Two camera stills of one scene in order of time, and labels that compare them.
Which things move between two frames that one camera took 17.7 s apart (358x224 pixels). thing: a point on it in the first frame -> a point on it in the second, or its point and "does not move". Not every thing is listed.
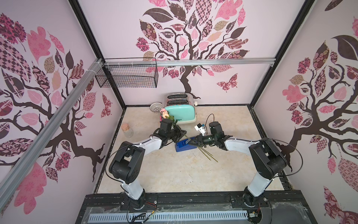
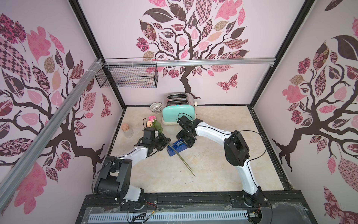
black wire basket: x=127 y=76 does not move
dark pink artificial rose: x=175 y=122 -> x=153 y=122
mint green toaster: x=181 y=106 does not move
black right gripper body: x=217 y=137 -> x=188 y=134
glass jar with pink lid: x=127 y=132 does not move
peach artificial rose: x=165 y=115 -> x=148 y=123
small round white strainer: x=156 y=107 does not move
